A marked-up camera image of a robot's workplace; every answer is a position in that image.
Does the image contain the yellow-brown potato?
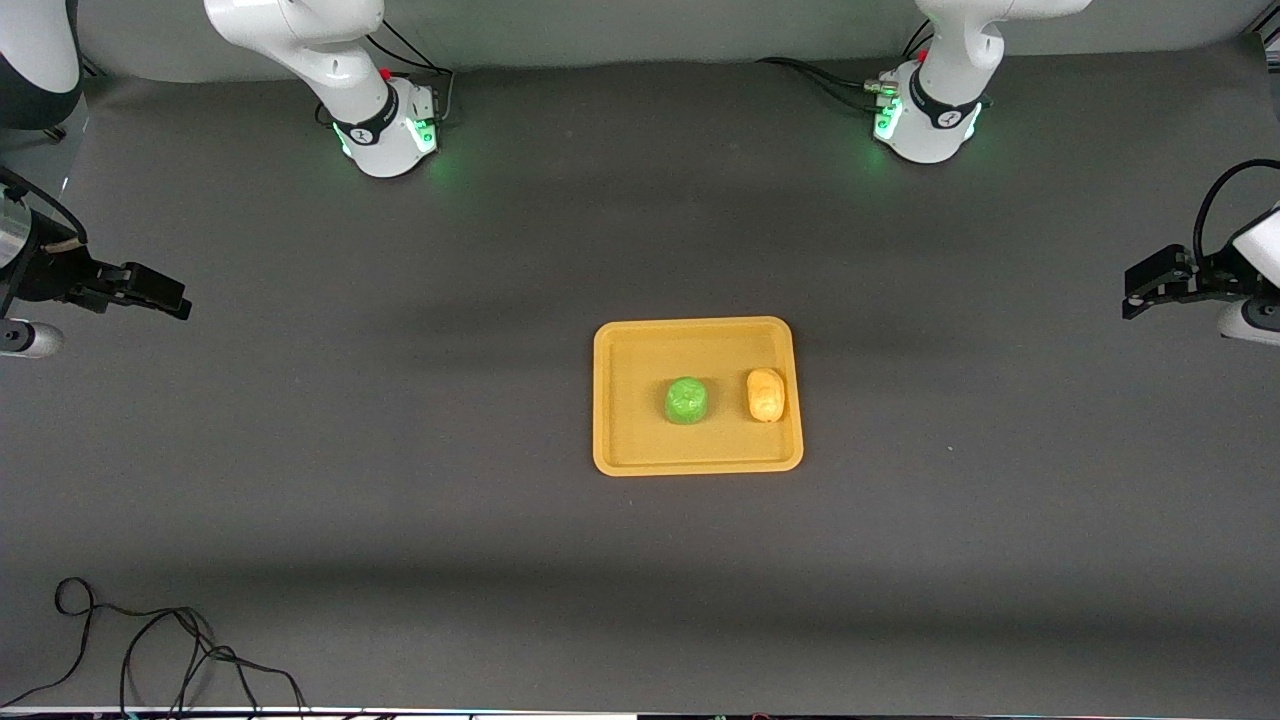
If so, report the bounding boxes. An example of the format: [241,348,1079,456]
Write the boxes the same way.
[745,368,787,425]

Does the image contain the green apple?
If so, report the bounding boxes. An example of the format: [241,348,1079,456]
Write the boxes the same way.
[664,376,710,427]

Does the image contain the yellow plastic tray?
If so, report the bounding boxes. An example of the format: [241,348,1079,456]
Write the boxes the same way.
[592,316,805,478]

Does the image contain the dark grey table cloth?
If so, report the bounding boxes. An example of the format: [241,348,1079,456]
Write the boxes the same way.
[0,30,1280,713]

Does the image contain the thin black loose cable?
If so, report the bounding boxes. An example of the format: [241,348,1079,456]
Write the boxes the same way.
[0,577,311,717]

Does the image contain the black right arm base cables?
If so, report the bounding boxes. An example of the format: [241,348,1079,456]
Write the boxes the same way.
[315,15,457,129]

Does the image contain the black arm base cables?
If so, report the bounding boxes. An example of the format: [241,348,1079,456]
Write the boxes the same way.
[755,20,936,113]
[315,15,457,129]

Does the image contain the black left arm base cables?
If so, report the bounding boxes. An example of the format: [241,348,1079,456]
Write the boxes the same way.
[755,20,936,113]

